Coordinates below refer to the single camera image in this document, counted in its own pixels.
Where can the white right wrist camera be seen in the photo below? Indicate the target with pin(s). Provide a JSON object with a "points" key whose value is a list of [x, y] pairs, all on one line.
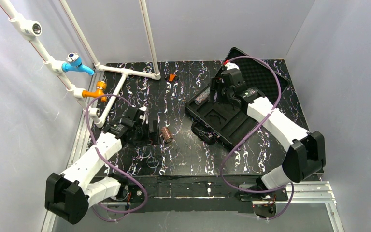
{"points": [[232, 67]]}

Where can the black poker set case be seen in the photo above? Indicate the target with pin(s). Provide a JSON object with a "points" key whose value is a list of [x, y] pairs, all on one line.
{"points": [[214, 122]]}

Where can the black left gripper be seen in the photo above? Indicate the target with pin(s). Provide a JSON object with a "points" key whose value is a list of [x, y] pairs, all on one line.
{"points": [[154, 132]]}

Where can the aluminium rail frame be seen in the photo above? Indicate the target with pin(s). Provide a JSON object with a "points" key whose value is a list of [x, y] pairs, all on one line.
{"points": [[138, 190]]}

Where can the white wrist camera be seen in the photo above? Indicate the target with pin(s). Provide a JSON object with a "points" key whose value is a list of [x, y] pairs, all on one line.
{"points": [[232, 67], [143, 115]]}

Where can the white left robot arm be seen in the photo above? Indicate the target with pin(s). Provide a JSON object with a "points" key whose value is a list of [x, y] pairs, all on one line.
{"points": [[71, 193]]}

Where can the purple poker chip stack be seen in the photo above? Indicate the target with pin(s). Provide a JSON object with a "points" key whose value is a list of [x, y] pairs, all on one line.
{"points": [[202, 97]]}

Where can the orange grey poker chip stack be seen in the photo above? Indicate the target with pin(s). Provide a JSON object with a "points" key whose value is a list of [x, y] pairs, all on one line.
{"points": [[166, 135]]}

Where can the clear acrylic button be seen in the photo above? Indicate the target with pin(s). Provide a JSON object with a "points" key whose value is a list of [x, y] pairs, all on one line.
{"points": [[144, 153]]}

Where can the small orange black brush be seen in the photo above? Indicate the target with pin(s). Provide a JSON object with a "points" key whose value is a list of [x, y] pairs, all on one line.
{"points": [[171, 78]]}

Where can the clear dealer button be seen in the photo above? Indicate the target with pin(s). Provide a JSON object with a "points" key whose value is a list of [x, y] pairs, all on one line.
{"points": [[152, 162]]}

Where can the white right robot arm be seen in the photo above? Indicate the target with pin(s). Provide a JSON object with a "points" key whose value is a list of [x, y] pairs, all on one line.
{"points": [[305, 151]]}

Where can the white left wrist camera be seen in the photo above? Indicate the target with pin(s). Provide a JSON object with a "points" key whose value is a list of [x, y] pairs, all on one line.
{"points": [[143, 115]]}

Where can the orange plastic faucet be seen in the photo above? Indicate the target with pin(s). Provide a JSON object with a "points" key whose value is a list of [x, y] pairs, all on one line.
{"points": [[99, 91]]}

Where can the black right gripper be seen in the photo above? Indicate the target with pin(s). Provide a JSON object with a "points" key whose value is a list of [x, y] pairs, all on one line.
{"points": [[215, 90]]}

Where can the blue plastic faucet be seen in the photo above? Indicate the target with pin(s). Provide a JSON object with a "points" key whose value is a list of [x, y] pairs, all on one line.
{"points": [[74, 63]]}

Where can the white pvc pipe frame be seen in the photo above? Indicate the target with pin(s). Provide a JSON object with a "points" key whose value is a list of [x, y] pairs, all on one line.
{"points": [[32, 97]]}

